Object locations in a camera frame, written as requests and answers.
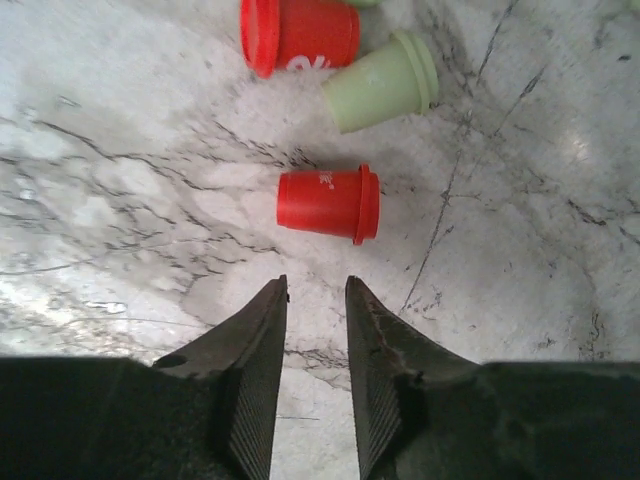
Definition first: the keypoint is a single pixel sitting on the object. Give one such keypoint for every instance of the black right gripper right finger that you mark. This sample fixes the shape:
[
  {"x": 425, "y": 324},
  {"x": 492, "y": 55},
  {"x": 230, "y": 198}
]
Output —
[{"x": 424, "y": 412}]

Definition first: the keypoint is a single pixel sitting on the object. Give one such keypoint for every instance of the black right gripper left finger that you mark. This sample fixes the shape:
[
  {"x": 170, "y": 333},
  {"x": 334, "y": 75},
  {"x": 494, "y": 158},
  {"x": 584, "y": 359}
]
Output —
[{"x": 204, "y": 411}]

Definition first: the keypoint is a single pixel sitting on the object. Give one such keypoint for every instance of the red coffee capsule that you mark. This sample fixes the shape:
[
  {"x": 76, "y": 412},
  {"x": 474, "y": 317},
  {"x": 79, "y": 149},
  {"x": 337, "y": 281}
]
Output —
[
  {"x": 298, "y": 35},
  {"x": 338, "y": 203}
]

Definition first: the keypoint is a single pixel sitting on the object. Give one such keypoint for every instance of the green coffee capsule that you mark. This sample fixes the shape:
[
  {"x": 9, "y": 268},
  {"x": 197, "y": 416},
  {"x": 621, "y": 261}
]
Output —
[{"x": 398, "y": 79}]

